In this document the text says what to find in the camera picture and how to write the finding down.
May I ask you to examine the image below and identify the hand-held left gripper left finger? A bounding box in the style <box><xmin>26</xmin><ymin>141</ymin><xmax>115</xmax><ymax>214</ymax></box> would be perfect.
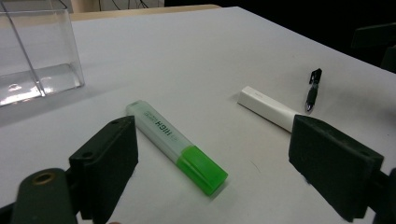
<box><xmin>68</xmin><ymin>115</ymin><xmax>139</xmax><ymax>224</ymax></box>

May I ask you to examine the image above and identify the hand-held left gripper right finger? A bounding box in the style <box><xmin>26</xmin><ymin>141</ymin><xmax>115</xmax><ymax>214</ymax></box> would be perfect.
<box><xmin>288</xmin><ymin>114</ymin><xmax>385</xmax><ymax>223</ymax></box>

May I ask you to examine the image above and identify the green highlighter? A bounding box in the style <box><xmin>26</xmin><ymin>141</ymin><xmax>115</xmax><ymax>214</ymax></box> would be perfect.
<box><xmin>125</xmin><ymin>100</ymin><xmax>229</xmax><ymax>197</ymax></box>

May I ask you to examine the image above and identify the black pen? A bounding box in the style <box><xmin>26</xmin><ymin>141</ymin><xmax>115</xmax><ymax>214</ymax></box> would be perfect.
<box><xmin>304</xmin><ymin>68</ymin><xmax>323</xmax><ymax>113</ymax></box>

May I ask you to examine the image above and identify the white rectangular stick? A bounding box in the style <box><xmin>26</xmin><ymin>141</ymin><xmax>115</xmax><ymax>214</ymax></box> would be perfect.
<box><xmin>237</xmin><ymin>86</ymin><xmax>300</xmax><ymax>133</ymax></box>

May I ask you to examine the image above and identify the clear plastic organizer box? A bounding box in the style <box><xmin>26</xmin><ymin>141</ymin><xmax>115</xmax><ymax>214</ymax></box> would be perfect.
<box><xmin>0</xmin><ymin>0</ymin><xmax>86</xmax><ymax>107</ymax></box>

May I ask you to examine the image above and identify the light wooden table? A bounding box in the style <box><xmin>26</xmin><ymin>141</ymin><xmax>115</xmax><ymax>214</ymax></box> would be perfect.
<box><xmin>69</xmin><ymin>4</ymin><xmax>222</xmax><ymax>22</ymax></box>

